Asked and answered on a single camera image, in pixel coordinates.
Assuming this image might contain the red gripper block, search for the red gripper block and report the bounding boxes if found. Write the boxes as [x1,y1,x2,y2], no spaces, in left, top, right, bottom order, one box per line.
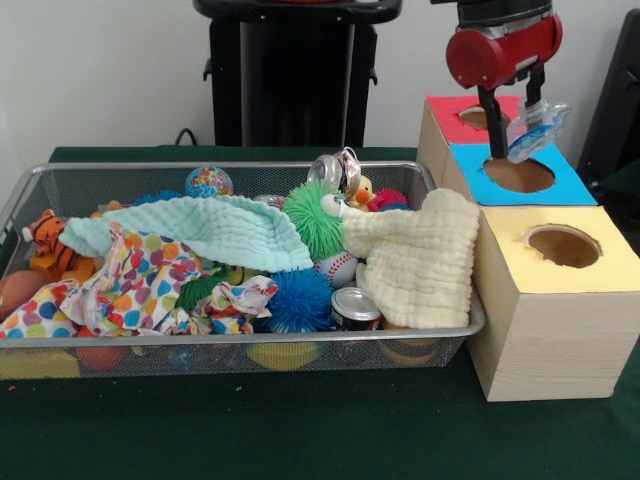
[446,14,565,160]

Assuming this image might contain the clear plastic bottle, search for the clear plastic bottle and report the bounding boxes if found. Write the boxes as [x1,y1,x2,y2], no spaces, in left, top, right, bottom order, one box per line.
[505,98,572,165]

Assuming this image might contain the cream knitted cloth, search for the cream knitted cloth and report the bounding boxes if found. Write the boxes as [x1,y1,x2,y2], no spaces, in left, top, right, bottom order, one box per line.
[340,187,482,330]

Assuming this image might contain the green spiky rubber ball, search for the green spiky rubber ball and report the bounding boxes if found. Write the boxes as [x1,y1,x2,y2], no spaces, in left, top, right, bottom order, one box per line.
[285,180,351,261]

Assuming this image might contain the polka dot colourful cloth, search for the polka dot colourful cloth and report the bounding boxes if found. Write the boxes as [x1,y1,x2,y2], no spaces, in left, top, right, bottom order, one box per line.
[0,228,279,339]

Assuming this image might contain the wooden box with three holes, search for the wooden box with three holes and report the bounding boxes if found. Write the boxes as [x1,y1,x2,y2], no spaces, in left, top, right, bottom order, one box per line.
[415,95,640,403]

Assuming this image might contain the black upright panel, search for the black upright panel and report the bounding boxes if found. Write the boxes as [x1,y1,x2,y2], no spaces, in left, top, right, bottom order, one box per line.
[578,8,640,201]

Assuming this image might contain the dark green side table cloth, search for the dark green side table cloth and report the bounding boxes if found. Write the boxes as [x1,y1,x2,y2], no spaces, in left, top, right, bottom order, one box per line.
[598,158,640,201]

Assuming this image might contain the crushed silver can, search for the crushed silver can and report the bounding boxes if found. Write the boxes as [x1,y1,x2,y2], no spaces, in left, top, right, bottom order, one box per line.
[307,148,363,197]

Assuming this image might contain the black labelled silver can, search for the black labelled silver can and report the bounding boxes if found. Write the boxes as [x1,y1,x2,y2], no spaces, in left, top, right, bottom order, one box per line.
[330,285,384,332]

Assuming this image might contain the blue spiky rubber ball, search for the blue spiky rubber ball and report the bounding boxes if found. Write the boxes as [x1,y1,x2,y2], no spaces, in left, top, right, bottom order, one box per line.
[265,268,335,334]

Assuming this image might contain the small globe ball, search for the small globe ball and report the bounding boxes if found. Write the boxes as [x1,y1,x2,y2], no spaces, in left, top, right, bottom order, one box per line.
[185,166,235,199]

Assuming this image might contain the mint green fuzzy cloth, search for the mint green fuzzy cloth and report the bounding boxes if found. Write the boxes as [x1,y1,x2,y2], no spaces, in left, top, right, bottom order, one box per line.
[60,195,314,273]

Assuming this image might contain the brown toy football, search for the brown toy football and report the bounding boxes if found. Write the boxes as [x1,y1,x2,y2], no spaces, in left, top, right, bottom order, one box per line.
[0,270,47,321]

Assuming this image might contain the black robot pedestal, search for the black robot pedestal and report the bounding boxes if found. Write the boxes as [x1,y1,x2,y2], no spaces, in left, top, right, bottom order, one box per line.
[193,0,403,149]

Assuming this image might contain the shallow wire mesh bin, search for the shallow wire mesh bin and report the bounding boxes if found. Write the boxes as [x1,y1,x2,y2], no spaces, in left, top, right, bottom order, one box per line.
[0,160,486,379]

